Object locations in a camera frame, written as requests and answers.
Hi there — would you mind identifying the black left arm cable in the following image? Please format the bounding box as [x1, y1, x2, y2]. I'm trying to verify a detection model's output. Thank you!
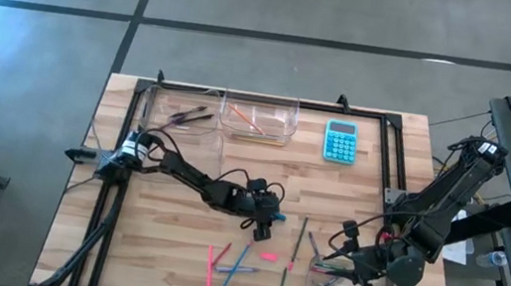
[122, 123, 294, 236]

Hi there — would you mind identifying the clear water bottle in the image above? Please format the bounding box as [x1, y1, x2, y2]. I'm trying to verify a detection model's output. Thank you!
[474, 247, 511, 272]

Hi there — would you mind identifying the black pen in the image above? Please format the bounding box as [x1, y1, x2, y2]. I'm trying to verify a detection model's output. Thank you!
[177, 109, 215, 131]

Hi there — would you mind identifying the dark purple pen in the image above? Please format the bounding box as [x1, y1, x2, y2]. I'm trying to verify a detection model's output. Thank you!
[156, 116, 192, 137]

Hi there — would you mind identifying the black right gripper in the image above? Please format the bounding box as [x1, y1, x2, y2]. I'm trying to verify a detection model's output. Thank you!
[315, 216, 398, 286]

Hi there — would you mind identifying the black desk crossbar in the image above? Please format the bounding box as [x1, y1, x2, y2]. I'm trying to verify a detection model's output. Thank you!
[441, 192, 511, 256]

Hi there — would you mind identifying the blue pencil pink eraser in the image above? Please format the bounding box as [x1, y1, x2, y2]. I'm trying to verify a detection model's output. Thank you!
[220, 234, 256, 286]

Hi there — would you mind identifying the blue marker pen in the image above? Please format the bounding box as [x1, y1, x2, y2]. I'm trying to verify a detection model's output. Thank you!
[304, 229, 325, 259]

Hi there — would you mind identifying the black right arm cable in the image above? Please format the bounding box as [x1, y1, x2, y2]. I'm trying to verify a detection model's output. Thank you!
[324, 200, 427, 272]

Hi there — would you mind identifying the black aluminium table frame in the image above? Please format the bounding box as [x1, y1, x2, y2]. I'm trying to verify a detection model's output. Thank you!
[34, 55, 479, 286]

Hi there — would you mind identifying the dark green pencil pink eraser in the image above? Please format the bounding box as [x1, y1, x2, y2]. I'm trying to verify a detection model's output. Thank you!
[287, 213, 312, 274]

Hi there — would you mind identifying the blue crayon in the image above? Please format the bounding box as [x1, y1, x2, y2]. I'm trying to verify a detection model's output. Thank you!
[319, 274, 344, 286]

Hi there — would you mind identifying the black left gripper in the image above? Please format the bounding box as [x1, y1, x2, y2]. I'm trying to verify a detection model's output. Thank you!
[227, 174, 287, 245]

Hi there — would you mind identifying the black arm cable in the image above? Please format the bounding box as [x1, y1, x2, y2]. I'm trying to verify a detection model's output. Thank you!
[324, 200, 427, 272]
[122, 123, 294, 236]

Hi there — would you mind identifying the dark green crayon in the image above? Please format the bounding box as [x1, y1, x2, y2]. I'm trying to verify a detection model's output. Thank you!
[316, 260, 344, 271]

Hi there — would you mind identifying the maroon crayon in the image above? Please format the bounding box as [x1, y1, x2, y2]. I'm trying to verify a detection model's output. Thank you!
[311, 265, 340, 277]

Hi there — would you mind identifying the white paper sheet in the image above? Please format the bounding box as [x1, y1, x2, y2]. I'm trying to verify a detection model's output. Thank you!
[439, 204, 480, 268]

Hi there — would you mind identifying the red crayon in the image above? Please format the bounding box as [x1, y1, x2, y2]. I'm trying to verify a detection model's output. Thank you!
[210, 239, 233, 271]

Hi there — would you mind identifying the turquoise calculator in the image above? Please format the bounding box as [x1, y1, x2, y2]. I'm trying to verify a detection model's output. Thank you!
[320, 117, 362, 166]

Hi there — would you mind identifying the dark grey pen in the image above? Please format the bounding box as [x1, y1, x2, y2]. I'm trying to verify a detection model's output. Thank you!
[169, 100, 209, 124]

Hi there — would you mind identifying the grey translucent pen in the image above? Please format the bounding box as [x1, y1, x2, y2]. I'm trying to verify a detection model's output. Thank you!
[213, 261, 262, 279]

